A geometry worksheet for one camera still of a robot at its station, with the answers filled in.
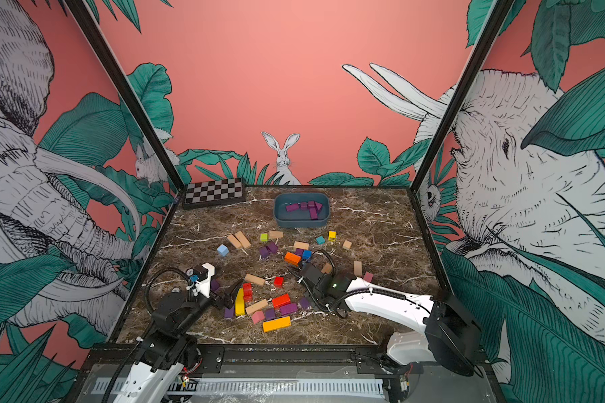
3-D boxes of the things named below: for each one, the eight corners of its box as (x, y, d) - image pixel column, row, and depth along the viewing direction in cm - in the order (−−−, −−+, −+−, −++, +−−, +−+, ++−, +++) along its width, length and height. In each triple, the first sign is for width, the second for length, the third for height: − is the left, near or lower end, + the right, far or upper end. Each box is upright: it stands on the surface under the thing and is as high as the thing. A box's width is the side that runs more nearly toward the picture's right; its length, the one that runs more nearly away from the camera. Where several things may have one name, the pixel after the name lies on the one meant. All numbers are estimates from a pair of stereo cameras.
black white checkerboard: (184, 209, 113) (182, 205, 111) (188, 186, 122) (186, 183, 120) (245, 201, 116) (244, 197, 114) (244, 180, 125) (244, 176, 124)
